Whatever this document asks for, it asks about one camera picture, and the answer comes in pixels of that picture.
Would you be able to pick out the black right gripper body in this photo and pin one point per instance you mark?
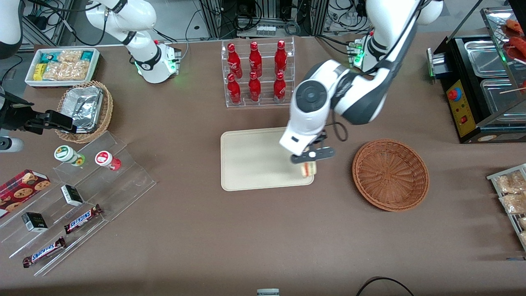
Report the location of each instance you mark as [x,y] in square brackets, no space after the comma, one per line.
[15,116]

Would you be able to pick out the triangular sandwich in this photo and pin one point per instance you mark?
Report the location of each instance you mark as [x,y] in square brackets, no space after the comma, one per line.
[309,169]

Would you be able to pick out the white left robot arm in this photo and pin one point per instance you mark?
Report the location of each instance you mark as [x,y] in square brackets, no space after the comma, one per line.
[312,98]

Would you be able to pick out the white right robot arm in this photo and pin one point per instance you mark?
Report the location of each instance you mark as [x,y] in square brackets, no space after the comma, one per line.
[144,61]

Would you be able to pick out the beige plastic tray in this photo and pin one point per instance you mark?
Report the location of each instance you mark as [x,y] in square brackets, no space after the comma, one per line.
[254,158]

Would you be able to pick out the light wicker basket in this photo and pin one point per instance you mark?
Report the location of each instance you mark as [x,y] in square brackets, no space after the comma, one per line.
[107,111]

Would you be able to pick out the brown round wicker basket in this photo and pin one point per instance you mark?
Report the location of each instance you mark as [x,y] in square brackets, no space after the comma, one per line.
[390,174]

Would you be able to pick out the aluminium foil container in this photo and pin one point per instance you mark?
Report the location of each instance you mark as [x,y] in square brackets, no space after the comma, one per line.
[84,107]

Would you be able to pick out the white cup green lid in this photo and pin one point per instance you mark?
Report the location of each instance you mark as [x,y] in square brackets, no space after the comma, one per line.
[68,154]

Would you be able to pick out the white rectangular snack bin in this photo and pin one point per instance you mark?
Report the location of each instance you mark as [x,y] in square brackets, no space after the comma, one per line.
[31,80]

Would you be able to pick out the yellow snack packet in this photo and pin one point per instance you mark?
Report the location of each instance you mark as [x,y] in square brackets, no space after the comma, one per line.
[38,72]

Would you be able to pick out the clear bag of crackers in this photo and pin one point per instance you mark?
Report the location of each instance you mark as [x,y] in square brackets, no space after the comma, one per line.
[68,70]

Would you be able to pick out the white cup red lid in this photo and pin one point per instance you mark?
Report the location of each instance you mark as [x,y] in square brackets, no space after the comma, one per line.
[106,159]

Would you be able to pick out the teal snack packet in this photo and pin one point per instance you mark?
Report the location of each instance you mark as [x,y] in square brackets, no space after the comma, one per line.
[47,57]
[86,56]

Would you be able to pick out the red cookie box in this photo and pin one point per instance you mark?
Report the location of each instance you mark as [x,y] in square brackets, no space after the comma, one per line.
[22,189]

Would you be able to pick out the small black white box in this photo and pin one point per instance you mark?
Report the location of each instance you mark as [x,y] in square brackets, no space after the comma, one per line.
[72,195]
[34,222]

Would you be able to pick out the red cola bottle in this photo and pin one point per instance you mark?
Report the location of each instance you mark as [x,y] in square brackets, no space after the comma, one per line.
[280,57]
[255,59]
[234,90]
[254,88]
[234,61]
[279,88]

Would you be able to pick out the clear acrylic stepped display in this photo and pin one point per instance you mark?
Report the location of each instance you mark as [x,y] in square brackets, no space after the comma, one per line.
[123,181]

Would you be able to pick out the clear acrylic bottle rack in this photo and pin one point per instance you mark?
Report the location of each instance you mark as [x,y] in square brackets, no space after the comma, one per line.
[266,72]

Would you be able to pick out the snickers chocolate bar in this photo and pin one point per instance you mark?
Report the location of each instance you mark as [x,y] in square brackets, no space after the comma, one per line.
[44,252]
[82,219]

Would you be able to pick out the small grey white object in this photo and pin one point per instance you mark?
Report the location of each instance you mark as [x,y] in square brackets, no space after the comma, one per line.
[268,292]

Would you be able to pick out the white power strip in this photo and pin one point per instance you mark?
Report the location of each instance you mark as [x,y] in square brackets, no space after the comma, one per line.
[266,30]

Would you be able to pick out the grey metal box green light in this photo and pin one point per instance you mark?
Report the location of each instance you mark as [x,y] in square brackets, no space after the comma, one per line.
[437,65]

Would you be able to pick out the black food warmer machine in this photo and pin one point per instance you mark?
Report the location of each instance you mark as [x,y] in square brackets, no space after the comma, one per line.
[462,111]

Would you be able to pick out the steel food pan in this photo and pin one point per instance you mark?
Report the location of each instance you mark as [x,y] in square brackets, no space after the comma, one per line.
[499,96]
[485,57]

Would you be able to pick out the clear bag of fried snacks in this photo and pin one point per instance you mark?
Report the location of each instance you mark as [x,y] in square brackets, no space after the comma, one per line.
[513,203]
[511,183]

